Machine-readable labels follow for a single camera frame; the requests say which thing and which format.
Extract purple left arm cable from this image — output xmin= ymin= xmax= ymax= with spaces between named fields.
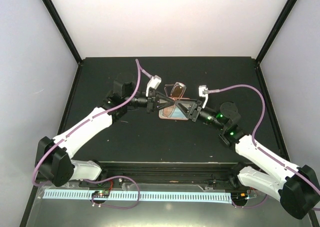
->
xmin=32 ymin=59 xmax=153 ymax=210

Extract white slotted cable duct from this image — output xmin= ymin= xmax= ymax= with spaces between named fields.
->
xmin=42 ymin=189 xmax=232 ymax=204

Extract left base circuit board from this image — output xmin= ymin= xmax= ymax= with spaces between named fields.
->
xmin=91 ymin=190 xmax=110 ymax=199

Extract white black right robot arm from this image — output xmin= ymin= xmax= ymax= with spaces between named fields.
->
xmin=174 ymin=99 xmax=320 ymax=220

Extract base circuit board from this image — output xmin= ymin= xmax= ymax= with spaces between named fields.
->
xmin=91 ymin=190 xmax=110 ymax=199
xmin=231 ymin=190 xmax=258 ymax=201

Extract right black frame post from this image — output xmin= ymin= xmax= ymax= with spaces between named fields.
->
xmin=255 ymin=0 xmax=298 ymax=65

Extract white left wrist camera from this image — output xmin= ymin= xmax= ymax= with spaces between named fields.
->
xmin=145 ymin=75 xmax=162 ymax=97

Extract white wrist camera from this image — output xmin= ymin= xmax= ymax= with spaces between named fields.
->
xmin=145 ymin=75 xmax=162 ymax=97
xmin=198 ymin=85 xmax=209 ymax=109

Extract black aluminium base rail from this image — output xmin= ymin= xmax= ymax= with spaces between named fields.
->
xmin=78 ymin=170 xmax=258 ymax=190

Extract left black frame post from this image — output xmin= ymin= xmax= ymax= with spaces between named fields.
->
xmin=42 ymin=0 xmax=83 ymax=65

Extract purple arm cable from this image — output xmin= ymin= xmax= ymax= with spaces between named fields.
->
xmin=204 ymin=84 xmax=320 ymax=212
xmin=32 ymin=59 xmax=153 ymax=210

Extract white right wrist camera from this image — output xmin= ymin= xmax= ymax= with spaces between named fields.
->
xmin=198 ymin=85 xmax=209 ymax=109

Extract brown frame sunglasses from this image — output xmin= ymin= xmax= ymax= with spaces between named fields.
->
xmin=164 ymin=82 xmax=187 ymax=100

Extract right base circuit board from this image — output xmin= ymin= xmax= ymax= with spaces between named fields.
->
xmin=231 ymin=190 xmax=258 ymax=201

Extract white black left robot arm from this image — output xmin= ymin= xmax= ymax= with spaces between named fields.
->
xmin=32 ymin=81 xmax=175 ymax=187

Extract pink glasses case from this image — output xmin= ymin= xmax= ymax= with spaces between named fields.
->
xmin=158 ymin=105 xmax=188 ymax=121

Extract black frame post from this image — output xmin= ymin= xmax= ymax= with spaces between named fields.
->
xmin=255 ymin=0 xmax=298 ymax=65
xmin=42 ymin=0 xmax=83 ymax=65

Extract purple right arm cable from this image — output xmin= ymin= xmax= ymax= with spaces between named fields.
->
xmin=204 ymin=84 xmax=320 ymax=212

